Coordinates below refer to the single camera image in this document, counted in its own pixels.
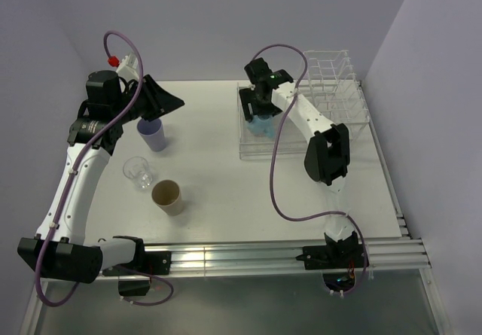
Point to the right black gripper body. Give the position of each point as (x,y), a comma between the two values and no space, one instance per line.
(261,106)

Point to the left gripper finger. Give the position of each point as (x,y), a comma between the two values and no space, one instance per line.
(153,112)
(163,100)

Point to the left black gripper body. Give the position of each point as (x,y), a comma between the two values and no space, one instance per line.
(142,100)

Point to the light blue mug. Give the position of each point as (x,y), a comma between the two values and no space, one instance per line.
(257,128)

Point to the purple plastic cup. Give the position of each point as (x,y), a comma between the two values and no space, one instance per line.
(152,133)

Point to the clear glass near left arm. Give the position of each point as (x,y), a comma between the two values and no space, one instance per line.
(138,171)

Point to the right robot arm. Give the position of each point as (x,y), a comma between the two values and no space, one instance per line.
(271,99)

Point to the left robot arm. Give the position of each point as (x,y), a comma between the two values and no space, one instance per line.
(92,140)

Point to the beige paper cup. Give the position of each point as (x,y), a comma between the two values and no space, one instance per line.
(167,196)

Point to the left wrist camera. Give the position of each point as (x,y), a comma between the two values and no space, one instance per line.
(126,68)

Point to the white wire dish rack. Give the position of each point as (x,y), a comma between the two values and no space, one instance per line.
(331,85)

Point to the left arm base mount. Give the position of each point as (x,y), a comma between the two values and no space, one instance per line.
(154,263)

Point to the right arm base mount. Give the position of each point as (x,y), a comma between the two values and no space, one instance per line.
(333,257)

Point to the aluminium rail frame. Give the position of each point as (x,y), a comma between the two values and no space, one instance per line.
(244,256)

